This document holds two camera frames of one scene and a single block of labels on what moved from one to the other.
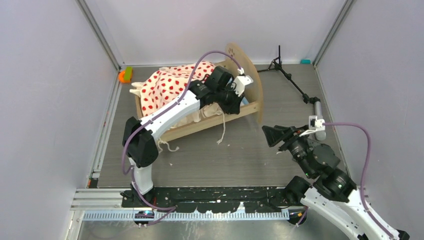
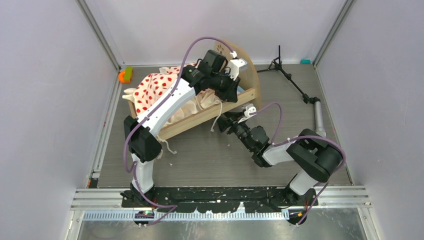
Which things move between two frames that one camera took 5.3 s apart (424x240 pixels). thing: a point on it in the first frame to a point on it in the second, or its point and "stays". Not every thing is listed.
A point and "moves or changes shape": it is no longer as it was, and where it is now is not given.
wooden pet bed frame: x=254 y=95 moves or changes shape
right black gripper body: x=295 y=144 to x=240 y=128
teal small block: x=306 y=61 stays
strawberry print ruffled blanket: x=164 y=85 moves or changes shape
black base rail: x=209 y=199 stays
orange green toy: x=126 y=76 stays
